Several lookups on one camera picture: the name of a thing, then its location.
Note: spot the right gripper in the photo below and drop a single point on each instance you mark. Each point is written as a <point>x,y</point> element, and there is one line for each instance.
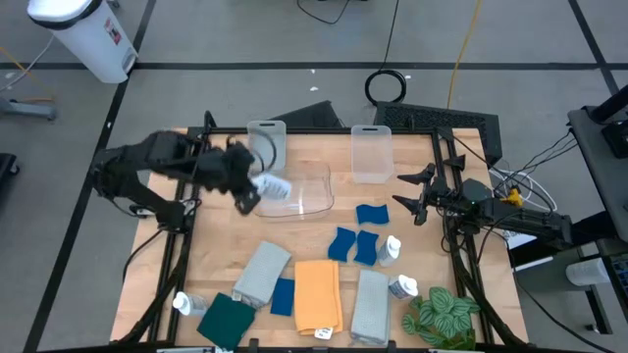
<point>436,196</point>

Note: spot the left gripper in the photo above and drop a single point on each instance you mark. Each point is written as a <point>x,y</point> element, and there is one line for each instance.
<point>230,169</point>

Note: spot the clear plastic storage bin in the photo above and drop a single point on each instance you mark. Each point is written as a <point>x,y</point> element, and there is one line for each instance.
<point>314,196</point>

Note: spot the grey waffle towel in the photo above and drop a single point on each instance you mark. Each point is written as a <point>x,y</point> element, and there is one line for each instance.
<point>370,306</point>
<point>261,272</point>

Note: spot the dark blue cloth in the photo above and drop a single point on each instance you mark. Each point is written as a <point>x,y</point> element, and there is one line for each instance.
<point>282,296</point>

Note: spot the orange towel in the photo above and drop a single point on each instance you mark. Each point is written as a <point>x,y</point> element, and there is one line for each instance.
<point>316,294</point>

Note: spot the dark green cloth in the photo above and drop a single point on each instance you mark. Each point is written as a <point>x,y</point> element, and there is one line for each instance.
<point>225,321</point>

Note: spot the paper tag with handwriting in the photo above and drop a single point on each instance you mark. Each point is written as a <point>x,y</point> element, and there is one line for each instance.
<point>324,333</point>

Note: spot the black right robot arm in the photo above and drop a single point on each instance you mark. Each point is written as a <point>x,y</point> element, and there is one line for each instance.
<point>530,218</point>

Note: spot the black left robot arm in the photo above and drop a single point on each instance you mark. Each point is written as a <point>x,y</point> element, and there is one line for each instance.
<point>167,152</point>

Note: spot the black computer tower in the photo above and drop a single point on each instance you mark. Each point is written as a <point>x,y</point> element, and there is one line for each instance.
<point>314,116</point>

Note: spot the white paper sheet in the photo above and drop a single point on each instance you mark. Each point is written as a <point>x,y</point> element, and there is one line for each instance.
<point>522,241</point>

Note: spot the green striped-leaf plant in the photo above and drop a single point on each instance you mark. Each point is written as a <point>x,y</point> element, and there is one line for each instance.
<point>441,314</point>

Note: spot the black workstation desk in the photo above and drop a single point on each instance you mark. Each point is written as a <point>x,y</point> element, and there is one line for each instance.
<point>589,230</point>

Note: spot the grey side table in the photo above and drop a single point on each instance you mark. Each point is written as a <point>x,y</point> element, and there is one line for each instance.
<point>598,162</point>

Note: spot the white plastic roll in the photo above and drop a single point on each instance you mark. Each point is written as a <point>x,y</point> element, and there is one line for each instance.
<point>586,272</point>

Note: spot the white pedal trash bin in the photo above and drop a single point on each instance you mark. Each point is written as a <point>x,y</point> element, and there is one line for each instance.
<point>93,39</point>

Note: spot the black device box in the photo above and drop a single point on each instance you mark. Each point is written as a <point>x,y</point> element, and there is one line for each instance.
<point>615,137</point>

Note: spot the grey floor stand base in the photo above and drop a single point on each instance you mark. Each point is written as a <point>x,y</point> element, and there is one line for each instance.
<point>29,109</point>

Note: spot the black floor object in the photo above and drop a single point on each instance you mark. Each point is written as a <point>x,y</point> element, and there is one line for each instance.
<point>6,171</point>

